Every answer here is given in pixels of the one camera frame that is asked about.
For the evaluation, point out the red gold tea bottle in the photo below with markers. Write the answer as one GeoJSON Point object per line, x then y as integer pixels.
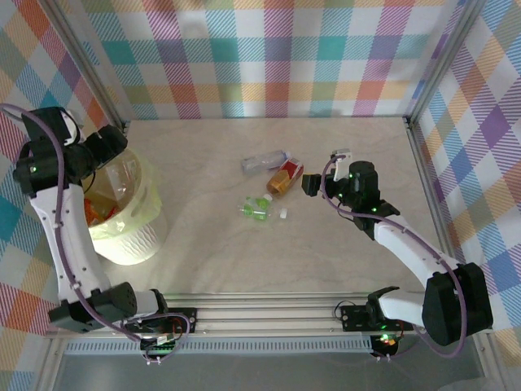
{"type": "Point", "coordinates": [285, 175]}

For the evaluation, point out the clear bluish plastic bottle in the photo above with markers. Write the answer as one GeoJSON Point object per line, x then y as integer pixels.
{"type": "Point", "coordinates": [264, 161]}

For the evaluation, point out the green label plastic bottle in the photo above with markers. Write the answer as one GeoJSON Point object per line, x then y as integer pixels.
{"type": "Point", "coordinates": [256, 212]}

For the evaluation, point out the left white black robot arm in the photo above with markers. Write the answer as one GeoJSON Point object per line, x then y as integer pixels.
{"type": "Point", "coordinates": [69, 244]}

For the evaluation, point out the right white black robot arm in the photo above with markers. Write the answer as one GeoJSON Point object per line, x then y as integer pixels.
{"type": "Point", "coordinates": [407, 244]}

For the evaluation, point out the white ribbed plastic bin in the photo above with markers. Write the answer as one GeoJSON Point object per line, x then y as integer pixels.
{"type": "Point", "coordinates": [138, 248]}

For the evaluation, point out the small clear white-cap bottle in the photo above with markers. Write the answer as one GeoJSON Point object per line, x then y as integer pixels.
{"type": "Point", "coordinates": [284, 213]}

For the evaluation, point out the black controller board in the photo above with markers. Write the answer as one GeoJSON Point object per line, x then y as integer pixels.
{"type": "Point", "coordinates": [384, 342]}
{"type": "Point", "coordinates": [163, 349]}

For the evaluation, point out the aluminium frame floor rail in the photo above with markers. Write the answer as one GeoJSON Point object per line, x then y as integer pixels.
{"type": "Point", "coordinates": [431, 203]}

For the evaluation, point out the aluminium frame post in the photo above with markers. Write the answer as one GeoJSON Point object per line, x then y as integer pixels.
{"type": "Point", "coordinates": [87, 61]}
{"type": "Point", "coordinates": [443, 61]}

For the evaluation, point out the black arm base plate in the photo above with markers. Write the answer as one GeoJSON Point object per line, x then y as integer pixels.
{"type": "Point", "coordinates": [352, 319]}
{"type": "Point", "coordinates": [183, 319]}

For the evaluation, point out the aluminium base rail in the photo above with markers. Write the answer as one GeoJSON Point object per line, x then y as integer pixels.
{"type": "Point", "coordinates": [264, 317]}

